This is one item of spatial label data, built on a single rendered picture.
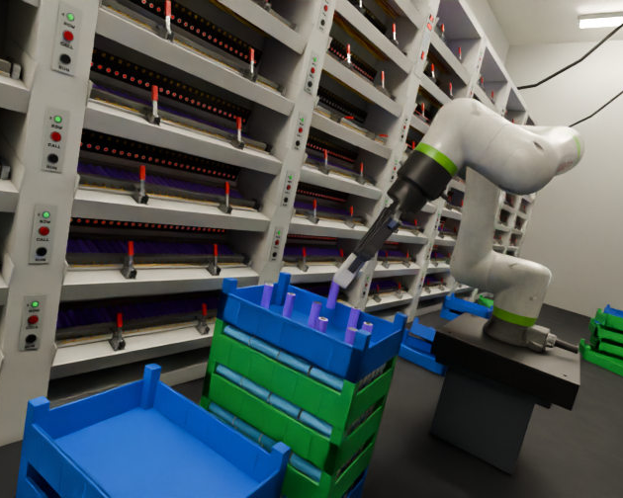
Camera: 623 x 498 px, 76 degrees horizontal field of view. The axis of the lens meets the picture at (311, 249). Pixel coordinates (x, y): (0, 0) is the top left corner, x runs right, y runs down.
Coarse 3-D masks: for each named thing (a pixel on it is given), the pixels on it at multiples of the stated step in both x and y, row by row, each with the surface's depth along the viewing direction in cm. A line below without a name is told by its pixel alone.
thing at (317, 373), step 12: (228, 336) 76; (240, 336) 74; (252, 336) 74; (252, 348) 74; (264, 348) 71; (276, 348) 71; (276, 360) 71; (288, 360) 68; (300, 360) 68; (300, 372) 68; (312, 372) 66; (324, 372) 65; (336, 384) 63; (360, 384) 67
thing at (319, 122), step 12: (324, 108) 165; (312, 120) 136; (324, 120) 140; (348, 120) 179; (336, 132) 149; (348, 132) 153; (384, 132) 185; (360, 144) 163; (372, 144) 168; (384, 144) 184; (396, 144) 181; (384, 156) 180
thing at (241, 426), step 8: (216, 408) 77; (224, 416) 76; (232, 416) 75; (232, 424) 75; (240, 424) 74; (248, 432) 73; (256, 432) 72; (256, 440) 72; (264, 440) 71; (272, 440) 71; (360, 448) 76; (296, 456) 68; (352, 456) 74; (296, 464) 68; (304, 464) 67; (344, 464) 71; (304, 472) 68; (312, 472) 66; (320, 472) 65
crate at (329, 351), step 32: (224, 288) 75; (256, 288) 84; (288, 288) 91; (224, 320) 75; (256, 320) 71; (288, 320) 67; (384, 320) 79; (320, 352) 64; (352, 352) 61; (384, 352) 70
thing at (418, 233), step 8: (408, 216) 251; (408, 224) 240; (416, 224) 230; (400, 232) 217; (408, 232) 227; (416, 232) 228; (424, 232) 245; (432, 232) 242; (392, 240) 208; (400, 240) 216; (408, 240) 223; (416, 240) 231; (424, 240) 240
